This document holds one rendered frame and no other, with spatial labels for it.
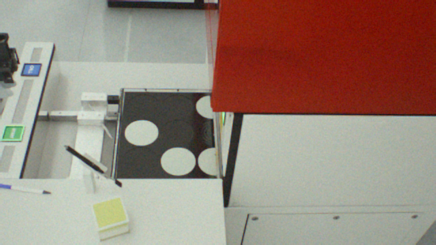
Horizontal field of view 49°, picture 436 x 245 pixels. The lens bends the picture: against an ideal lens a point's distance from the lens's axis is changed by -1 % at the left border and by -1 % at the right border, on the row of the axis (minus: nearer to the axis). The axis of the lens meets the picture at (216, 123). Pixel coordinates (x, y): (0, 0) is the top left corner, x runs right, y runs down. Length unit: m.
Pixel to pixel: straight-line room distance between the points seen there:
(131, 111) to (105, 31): 1.79
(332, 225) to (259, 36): 0.81
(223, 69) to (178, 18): 2.40
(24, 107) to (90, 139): 0.21
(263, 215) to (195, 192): 0.29
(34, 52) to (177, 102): 0.50
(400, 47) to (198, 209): 0.61
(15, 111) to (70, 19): 1.96
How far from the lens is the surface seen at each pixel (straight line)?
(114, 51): 3.14
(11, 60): 1.26
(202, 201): 1.26
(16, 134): 1.45
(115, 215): 1.17
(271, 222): 1.53
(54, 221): 1.26
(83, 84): 1.76
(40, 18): 3.47
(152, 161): 1.41
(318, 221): 1.56
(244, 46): 0.97
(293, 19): 0.94
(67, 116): 1.63
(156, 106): 1.55
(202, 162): 1.41
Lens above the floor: 2.03
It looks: 49 degrees down
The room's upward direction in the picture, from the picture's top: 6 degrees clockwise
